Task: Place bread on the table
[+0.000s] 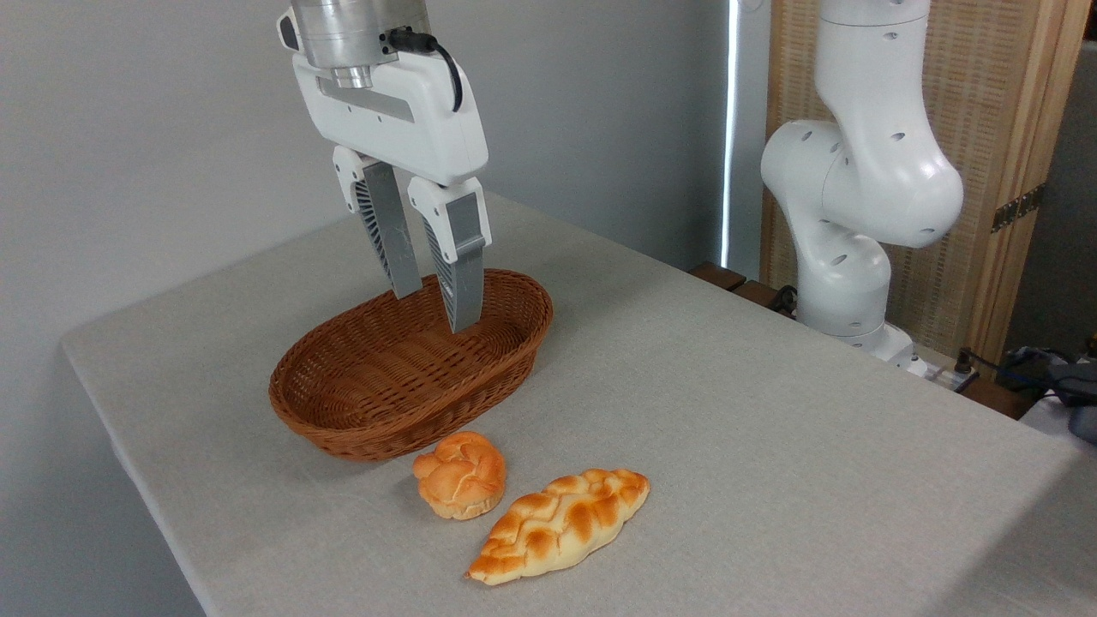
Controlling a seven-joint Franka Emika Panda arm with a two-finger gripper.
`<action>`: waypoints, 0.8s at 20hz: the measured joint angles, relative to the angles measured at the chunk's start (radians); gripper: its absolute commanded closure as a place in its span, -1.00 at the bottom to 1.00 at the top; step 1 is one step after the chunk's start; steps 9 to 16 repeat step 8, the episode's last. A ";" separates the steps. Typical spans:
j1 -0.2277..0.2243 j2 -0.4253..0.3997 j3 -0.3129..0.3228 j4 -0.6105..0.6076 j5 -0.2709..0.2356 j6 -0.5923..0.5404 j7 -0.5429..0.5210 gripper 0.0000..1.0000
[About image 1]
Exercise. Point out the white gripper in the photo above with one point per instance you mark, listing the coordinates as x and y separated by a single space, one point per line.
411 128

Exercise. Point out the long braided bread loaf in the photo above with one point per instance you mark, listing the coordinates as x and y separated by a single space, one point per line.
557 524

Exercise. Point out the round knotted bread bun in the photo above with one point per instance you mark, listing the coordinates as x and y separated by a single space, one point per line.
461 480

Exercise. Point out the brown oval wicker basket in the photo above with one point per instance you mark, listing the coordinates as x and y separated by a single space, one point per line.
377 377

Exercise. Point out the bright vertical light strip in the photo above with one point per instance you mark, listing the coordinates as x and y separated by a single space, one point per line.
730 128

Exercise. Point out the grey linen tablecloth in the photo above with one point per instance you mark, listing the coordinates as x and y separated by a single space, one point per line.
771 446

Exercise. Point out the white power strip with plug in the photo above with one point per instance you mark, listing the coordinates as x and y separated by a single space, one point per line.
943 373

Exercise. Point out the wooden rattan folding screen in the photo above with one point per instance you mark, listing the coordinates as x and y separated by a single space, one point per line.
986 128

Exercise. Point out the metal screen hinge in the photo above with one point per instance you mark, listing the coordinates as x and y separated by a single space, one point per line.
1018 208

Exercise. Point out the dark grey bag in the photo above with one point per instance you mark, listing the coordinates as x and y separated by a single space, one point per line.
1067 386

